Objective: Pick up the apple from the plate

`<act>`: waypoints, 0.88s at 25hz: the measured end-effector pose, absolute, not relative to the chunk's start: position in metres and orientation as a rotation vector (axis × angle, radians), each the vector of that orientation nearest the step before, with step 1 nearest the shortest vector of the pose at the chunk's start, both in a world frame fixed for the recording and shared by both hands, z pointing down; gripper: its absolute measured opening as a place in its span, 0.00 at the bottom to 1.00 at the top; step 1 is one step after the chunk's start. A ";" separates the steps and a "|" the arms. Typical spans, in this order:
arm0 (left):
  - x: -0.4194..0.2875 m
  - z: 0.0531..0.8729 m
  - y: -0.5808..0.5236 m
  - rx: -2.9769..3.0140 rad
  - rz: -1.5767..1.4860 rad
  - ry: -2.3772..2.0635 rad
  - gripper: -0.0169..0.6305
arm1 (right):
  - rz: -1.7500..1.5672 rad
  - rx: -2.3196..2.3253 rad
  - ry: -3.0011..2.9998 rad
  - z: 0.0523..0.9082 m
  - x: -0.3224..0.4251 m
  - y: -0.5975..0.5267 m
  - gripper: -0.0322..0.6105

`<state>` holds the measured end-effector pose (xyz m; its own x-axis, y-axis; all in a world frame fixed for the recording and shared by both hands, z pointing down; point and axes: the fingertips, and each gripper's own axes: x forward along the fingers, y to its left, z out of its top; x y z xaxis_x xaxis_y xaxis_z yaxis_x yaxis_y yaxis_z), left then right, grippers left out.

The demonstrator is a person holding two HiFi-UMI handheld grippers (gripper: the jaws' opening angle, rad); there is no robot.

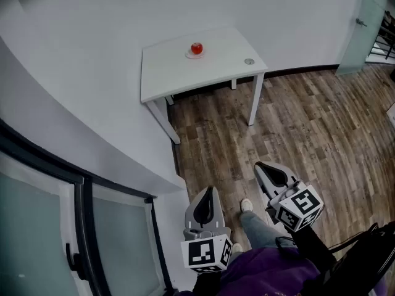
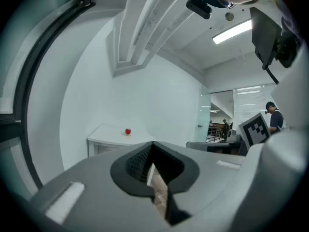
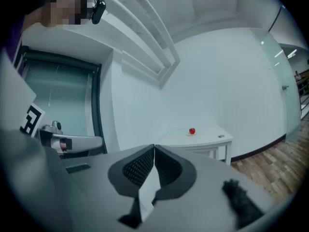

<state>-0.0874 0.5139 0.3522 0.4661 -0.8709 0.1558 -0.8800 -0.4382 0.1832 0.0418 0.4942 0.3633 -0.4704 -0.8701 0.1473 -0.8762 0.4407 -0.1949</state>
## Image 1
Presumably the frosted glass panel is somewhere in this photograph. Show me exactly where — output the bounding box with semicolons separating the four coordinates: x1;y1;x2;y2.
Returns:
335;0;390;77

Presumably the black door handle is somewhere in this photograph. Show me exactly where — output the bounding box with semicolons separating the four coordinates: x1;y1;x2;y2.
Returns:
65;242;83;281

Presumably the black framed glass door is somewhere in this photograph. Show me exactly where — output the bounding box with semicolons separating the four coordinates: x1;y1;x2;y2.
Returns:
0;118;180;296

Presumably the black shoulder bag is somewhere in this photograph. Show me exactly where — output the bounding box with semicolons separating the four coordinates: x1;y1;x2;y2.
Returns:
317;222;395;296

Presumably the person's grey jeans leg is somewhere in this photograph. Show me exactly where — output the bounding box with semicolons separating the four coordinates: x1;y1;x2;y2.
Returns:
239;210;299;254

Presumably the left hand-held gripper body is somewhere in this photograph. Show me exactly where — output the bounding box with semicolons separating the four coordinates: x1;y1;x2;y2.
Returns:
180;225;233;273

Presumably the white table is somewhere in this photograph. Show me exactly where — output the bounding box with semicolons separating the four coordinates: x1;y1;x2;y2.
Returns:
140;26;268;146

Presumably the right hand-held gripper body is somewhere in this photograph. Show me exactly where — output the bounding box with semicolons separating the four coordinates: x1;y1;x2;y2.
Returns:
265;177;324;232

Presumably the person's left forearm black sleeve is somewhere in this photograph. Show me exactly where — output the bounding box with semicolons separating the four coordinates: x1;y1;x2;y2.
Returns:
193;269;223;296

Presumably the thin black cable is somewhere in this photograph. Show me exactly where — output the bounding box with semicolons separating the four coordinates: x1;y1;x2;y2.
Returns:
274;236;299;250

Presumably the person's purple top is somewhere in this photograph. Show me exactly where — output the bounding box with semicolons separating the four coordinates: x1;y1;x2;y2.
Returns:
219;247;322;296

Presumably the black metal railing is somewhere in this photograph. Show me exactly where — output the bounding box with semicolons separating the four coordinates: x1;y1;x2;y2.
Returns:
365;7;395;65

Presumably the person's right forearm black sleeve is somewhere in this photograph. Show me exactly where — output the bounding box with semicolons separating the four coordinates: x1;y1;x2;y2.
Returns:
292;226;338;279

